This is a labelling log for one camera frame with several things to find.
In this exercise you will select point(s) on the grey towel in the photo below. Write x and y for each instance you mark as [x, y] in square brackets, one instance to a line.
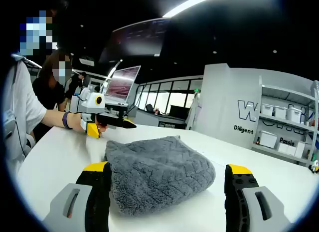
[159, 172]

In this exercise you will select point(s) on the open laptop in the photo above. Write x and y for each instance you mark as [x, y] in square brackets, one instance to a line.
[122, 83]

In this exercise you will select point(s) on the person's left hand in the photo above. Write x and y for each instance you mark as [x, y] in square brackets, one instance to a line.
[76, 121]

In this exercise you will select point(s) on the purple wristband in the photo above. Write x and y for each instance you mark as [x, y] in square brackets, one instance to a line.
[66, 120]

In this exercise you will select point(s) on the black office chair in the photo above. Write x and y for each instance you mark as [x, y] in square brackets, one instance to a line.
[149, 107]

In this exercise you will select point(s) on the black monitor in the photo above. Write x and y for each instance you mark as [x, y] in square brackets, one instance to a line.
[180, 112]

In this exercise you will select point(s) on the person's white shirt torso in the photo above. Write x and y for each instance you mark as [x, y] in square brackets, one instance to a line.
[22, 99]

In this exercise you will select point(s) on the group of white storage boxes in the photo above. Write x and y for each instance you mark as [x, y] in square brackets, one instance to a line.
[268, 139]

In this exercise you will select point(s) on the hanging white coat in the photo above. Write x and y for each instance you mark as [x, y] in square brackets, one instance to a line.
[194, 112]

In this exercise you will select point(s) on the large hanging dark screen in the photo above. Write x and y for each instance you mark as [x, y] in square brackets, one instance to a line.
[139, 40]

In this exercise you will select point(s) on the grey chest device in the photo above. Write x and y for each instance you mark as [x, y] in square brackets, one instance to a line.
[8, 127]

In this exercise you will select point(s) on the grey metal shelf rack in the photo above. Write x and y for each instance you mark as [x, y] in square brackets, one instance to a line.
[309, 127]

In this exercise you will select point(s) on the ceiling light strip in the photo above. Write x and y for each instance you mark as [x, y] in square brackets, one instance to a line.
[211, 1]

